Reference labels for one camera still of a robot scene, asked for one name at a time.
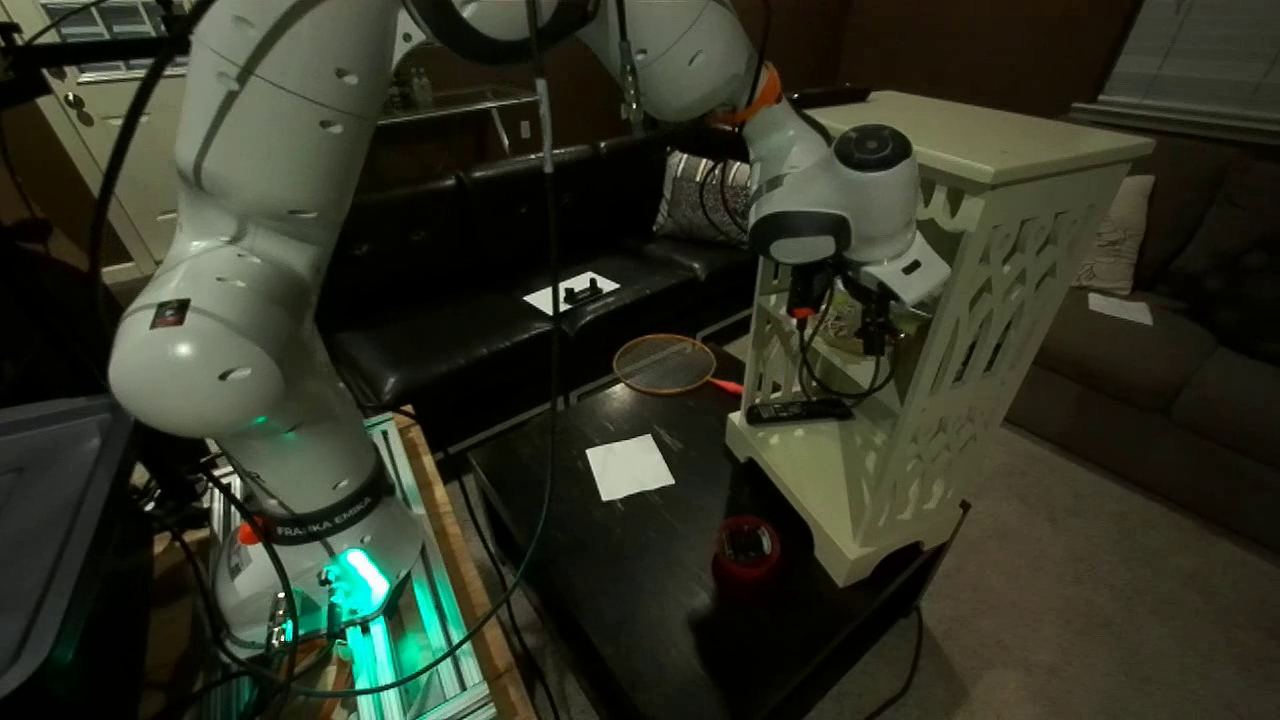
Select yellow plate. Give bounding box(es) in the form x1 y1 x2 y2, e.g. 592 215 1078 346
823 299 933 359

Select white carved shelf unit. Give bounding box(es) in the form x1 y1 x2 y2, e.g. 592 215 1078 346
725 91 1157 589

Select black remote control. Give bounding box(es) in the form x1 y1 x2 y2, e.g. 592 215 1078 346
745 397 855 427

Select orange badminton racket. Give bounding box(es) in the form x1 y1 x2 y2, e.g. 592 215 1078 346
612 333 747 397

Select striped grey pillow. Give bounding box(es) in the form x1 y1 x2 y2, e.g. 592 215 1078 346
654 150 753 248

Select white paper sheet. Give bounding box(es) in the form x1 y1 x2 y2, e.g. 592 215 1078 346
1087 291 1155 327
522 270 622 318
585 433 677 502

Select beige pillow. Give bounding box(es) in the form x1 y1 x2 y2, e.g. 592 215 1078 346
1074 174 1157 297

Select red tape roll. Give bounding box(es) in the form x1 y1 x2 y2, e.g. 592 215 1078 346
711 515 784 592

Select brown fabric sofa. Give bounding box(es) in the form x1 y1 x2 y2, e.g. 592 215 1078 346
1004 128 1280 553

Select black leather sofa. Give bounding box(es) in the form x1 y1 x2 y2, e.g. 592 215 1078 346
318 84 873 453

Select window with blinds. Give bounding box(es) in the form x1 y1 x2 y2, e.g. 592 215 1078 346
1070 0 1280 147

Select glass console table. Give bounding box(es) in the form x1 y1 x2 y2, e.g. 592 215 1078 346
378 84 542 163

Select white door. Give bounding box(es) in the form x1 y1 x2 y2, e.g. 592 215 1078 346
0 0 193 283

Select grey plastic bin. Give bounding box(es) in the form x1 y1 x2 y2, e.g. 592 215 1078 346
0 394 138 703

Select black cable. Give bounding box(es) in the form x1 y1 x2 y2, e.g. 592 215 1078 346
862 604 927 720
300 0 566 701

